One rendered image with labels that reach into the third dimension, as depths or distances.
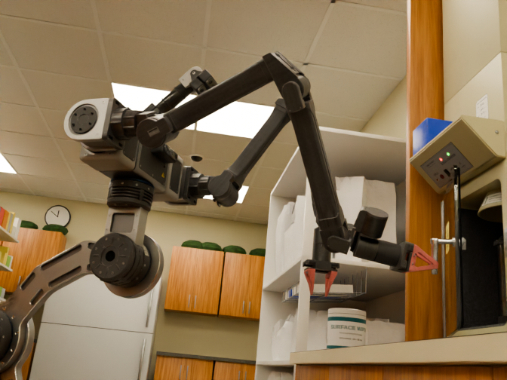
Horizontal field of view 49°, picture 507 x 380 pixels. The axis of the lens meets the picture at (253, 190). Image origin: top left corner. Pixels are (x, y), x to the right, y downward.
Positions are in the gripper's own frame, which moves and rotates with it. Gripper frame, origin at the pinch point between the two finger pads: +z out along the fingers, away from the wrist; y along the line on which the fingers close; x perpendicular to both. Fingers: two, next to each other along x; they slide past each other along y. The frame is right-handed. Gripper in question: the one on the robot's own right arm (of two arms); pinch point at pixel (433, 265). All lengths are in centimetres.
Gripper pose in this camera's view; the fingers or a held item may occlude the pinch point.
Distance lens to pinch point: 144.3
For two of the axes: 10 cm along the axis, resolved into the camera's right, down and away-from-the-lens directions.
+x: -2.5, 9.5, -2.0
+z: 9.7, 2.5, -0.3
